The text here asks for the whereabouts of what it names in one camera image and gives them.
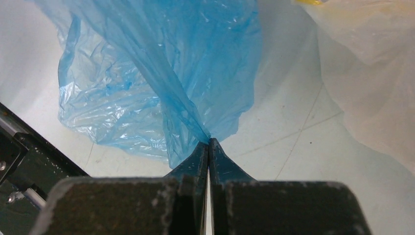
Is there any translucent yellow-white trash bag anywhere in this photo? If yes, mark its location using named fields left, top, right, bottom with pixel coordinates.
left=296, top=0, right=415, bottom=172

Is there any blue plastic trash bag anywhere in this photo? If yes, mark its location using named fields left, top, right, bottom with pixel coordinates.
left=35, top=0, right=262, bottom=168

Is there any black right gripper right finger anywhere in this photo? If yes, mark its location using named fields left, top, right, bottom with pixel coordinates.
left=208, top=139, right=371, bottom=235

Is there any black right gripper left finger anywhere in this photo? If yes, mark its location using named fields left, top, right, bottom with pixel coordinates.
left=30, top=143, right=208, bottom=235

